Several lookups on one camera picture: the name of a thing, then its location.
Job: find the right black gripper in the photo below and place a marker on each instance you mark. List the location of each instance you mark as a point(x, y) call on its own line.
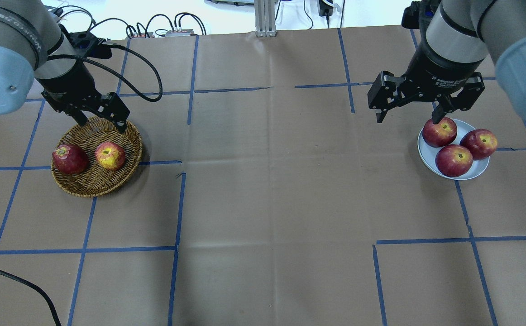
point(436, 67)

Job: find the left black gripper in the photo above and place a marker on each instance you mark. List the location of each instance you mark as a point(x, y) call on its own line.
point(60, 87)

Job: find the red yellow apple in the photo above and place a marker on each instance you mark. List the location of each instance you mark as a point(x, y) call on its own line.
point(110, 156)

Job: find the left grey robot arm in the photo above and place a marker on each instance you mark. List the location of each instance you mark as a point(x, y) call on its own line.
point(35, 47)

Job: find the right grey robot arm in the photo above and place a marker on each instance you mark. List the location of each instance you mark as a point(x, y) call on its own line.
point(456, 36)

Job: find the red apple plate top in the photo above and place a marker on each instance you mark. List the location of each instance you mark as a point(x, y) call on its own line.
point(441, 134)

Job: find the red apple plate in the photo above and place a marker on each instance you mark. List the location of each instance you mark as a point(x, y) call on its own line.
point(441, 134)
point(481, 143)
point(454, 160)

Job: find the white plate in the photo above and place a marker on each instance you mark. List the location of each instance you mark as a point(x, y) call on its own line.
point(428, 154)

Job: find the dark red apple in basket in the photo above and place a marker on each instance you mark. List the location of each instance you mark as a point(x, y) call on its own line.
point(70, 159)

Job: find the woven wicker basket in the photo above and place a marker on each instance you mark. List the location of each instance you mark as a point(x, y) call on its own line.
point(96, 180)

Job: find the red apple plate bottom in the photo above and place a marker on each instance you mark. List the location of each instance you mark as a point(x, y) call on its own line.
point(454, 160)

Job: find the red apple plate right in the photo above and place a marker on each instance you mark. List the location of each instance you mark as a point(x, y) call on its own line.
point(481, 143)

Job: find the orange usb hub far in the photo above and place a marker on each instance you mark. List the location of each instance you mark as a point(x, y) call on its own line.
point(141, 35)

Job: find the orange usb hub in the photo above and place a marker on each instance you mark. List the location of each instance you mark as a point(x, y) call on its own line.
point(141, 35)
point(180, 32)

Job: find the orange usb hub near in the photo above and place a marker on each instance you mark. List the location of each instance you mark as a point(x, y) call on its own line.
point(180, 32)

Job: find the black power adapter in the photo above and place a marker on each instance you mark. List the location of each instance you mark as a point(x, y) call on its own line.
point(326, 8)

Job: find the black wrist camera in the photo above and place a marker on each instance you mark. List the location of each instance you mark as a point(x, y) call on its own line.
point(88, 45)

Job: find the aluminium frame post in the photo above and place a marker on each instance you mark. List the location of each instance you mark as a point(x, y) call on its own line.
point(265, 18)

